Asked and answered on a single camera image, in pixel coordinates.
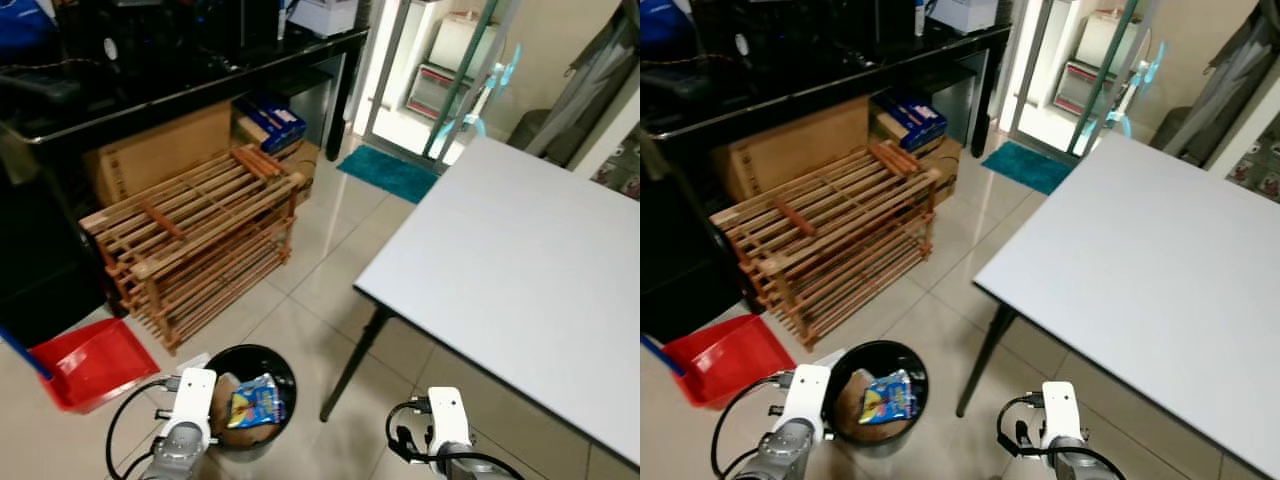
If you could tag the white appliance with pink panel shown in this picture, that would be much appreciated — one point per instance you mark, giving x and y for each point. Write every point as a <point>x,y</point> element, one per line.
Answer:
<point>1100,45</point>
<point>450,50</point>

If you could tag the brown paper trash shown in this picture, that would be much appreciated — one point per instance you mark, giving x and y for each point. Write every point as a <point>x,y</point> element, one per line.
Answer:
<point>849,405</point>
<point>221,405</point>

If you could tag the small brown cardboard box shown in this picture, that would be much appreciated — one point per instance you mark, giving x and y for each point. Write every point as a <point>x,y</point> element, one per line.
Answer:
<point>306,165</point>
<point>946,160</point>

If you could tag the blue printed box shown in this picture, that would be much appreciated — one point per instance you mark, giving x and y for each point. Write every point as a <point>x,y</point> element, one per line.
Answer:
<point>270,120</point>
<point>908,118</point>

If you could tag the white table with black legs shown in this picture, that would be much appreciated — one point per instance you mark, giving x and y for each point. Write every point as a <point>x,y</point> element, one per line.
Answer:
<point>500,270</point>
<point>1140,270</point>

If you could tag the blue yellow snack packet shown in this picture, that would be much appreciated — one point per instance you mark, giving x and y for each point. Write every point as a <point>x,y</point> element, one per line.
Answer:
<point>890,400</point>
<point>255,405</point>

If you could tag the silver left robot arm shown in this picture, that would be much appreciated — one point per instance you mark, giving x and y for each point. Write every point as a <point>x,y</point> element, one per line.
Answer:
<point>790,455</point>
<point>175,455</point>

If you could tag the black desk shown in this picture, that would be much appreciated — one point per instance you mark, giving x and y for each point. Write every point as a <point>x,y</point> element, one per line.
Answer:
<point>200,85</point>
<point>840,82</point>

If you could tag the black cabinet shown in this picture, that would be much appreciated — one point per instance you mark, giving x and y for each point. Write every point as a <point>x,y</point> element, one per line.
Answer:
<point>680,250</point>
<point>45,250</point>

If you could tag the dark grey cover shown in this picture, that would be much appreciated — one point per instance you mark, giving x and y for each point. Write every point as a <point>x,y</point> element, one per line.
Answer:
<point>1215,90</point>
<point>580,90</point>

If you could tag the patterned rug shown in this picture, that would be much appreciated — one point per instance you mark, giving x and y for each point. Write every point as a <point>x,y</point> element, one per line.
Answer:
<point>1258,165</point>
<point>622,170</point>

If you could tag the white bottle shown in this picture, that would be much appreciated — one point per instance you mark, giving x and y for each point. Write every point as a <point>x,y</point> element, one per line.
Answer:
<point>919,16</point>
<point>282,18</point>

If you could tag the large flat cardboard box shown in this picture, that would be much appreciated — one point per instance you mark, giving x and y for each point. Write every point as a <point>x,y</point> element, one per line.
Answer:
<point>160,150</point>
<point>800,145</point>

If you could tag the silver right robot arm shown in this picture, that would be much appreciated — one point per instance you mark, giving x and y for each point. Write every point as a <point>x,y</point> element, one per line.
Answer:
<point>465,468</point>
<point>1075,465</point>

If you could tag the white box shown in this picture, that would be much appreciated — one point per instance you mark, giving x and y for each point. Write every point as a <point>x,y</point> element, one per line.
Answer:
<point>325,15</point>
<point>965,14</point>

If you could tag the teal floor mat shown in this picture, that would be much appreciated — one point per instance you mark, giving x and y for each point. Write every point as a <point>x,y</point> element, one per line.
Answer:
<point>1015,167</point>
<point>385,172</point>

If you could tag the blue bag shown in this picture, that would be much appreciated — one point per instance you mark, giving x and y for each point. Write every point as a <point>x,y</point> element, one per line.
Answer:
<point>665,28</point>
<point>25,30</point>

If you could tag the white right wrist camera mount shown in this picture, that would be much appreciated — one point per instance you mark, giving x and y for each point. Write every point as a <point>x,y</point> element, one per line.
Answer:
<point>448,415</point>
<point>1062,410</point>

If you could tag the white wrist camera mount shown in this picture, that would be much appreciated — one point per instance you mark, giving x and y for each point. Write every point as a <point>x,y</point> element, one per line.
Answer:
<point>193,395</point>
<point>448,415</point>
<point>1062,410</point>
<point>808,395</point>

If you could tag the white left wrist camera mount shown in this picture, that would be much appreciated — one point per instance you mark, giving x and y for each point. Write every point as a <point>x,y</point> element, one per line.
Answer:
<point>808,395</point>
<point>193,395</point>

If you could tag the glass sliding door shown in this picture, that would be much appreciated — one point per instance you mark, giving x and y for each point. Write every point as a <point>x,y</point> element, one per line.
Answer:
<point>381,80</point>
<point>1025,80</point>

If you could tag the wooden slatted shoe rack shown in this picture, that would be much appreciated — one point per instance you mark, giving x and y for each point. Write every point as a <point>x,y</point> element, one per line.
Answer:
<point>200,215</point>
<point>830,215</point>

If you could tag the black round rubbish bin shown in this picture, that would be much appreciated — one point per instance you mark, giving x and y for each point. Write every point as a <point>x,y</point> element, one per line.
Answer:
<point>880,355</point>
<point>255,358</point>

